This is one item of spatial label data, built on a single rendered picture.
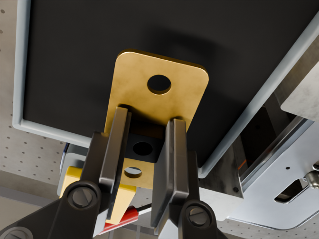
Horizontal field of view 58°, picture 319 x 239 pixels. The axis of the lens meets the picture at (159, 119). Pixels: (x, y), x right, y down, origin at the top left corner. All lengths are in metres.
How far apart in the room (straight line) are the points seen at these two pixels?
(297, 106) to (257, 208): 0.35
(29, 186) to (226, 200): 2.17
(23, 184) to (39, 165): 1.47
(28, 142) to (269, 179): 0.71
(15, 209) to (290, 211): 2.20
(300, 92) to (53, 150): 0.81
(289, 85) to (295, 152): 0.23
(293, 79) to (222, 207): 0.26
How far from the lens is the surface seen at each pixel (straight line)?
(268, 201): 0.58
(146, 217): 2.41
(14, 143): 1.00
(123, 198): 0.26
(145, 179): 0.16
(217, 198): 0.44
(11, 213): 2.54
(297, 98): 0.26
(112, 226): 0.37
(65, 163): 0.27
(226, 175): 0.45
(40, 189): 2.51
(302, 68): 0.25
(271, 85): 0.17
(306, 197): 0.59
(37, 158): 1.02
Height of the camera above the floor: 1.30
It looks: 49 degrees down
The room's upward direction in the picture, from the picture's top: 177 degrees counter-clockwise
